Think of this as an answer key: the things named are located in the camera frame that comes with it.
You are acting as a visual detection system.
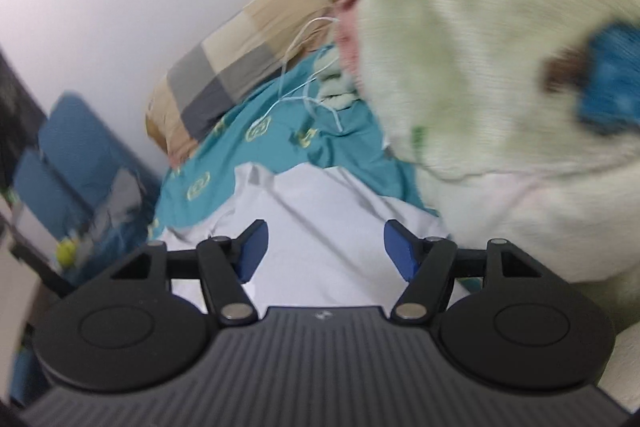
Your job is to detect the white charging cable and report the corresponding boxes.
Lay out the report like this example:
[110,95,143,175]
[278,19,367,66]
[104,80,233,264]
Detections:
[262,17,346,135]

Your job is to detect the dark window grille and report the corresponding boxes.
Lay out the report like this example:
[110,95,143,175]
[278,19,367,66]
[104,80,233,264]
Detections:
[0,52,48,188]

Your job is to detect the tall blue covered chair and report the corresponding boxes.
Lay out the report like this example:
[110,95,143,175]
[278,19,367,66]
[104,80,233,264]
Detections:
[37,91,163,258]

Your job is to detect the brown pillow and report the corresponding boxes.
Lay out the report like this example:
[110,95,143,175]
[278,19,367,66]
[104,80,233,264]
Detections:
[145,0,345,152]

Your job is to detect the white shirt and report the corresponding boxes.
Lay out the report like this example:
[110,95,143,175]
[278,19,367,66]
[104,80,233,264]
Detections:
[155,163,473,308]

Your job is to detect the white table with dark legs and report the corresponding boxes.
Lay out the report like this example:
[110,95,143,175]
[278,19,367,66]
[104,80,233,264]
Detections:
[0,194,73,408]

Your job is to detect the green fleece blanket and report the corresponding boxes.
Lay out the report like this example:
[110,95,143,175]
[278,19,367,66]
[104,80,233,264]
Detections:
[315,0,640,413]

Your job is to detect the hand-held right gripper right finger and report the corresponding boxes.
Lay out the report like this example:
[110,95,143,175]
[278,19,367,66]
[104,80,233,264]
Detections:
[383,219,543,323]

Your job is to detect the teal printed bed sheet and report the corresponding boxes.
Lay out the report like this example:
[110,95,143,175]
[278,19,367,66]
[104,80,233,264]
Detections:
[147,44,441,240]

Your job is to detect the grey cloth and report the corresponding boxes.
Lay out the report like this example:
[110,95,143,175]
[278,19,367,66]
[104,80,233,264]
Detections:
[87,167,148,248]

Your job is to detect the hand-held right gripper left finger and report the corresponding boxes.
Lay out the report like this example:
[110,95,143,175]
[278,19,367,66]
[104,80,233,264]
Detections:
[109,219,270,327]

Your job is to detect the yellow-green toy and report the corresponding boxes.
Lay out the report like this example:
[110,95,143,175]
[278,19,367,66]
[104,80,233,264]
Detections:
[56,239,79,266]

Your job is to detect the checked pillow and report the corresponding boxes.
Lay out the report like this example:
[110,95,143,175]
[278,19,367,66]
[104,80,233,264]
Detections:
[152,0,346,160]

